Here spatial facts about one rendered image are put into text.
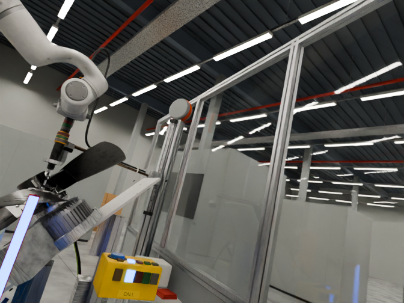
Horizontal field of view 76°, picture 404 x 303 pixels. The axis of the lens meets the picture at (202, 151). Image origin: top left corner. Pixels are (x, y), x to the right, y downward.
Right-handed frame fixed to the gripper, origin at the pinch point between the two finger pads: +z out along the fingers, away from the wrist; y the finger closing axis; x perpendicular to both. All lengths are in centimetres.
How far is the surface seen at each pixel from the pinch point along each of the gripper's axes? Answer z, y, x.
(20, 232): -35, 0, -41
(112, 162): 3.9, 21.4, -13.6
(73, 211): 0.7, 12.6, -36.8
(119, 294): -41, 27, -51
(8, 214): 3.5, -7.6, -42.6
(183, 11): 261, 94, 294
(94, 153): -4.3, 12.6, -12.8
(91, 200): 572, 90, -57
